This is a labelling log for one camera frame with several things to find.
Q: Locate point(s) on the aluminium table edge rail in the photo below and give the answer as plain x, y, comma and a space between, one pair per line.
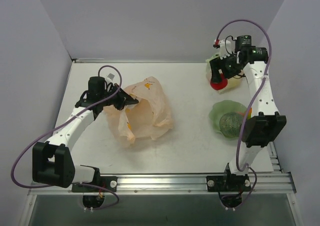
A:
263, 183

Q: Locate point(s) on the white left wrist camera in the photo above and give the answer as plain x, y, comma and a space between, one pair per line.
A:
110, 78

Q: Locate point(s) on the green netted fake melon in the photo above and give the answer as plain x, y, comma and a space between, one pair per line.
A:
230, 124

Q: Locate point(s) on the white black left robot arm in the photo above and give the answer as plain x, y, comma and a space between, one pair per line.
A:
52, 162

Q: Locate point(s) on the red fake apple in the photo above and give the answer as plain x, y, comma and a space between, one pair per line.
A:
221, 85

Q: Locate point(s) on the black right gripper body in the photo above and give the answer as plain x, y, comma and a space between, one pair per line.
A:
216, 68

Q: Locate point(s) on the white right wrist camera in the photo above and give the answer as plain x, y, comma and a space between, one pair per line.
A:
223, 48

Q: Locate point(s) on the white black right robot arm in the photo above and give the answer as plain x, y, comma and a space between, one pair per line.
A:
263, 122

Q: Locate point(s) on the green red fake mango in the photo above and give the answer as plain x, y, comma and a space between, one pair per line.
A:
249, 115

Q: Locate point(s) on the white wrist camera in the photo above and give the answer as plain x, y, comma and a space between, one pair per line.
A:
223, 48
110, 78

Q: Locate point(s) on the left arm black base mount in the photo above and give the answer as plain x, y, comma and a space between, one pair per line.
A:
108, 182

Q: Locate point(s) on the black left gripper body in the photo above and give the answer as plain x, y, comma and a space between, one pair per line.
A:
119, 100

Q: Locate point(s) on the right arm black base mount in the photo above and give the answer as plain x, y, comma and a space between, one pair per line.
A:
228, 183

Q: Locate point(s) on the translucent orange banana-print bag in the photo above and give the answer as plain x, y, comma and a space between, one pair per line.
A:
150, 118

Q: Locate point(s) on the tied green bag of fruit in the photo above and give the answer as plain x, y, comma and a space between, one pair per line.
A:
233, 82

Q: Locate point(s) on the pale green scalloped plate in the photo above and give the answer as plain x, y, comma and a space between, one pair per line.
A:
221, 108

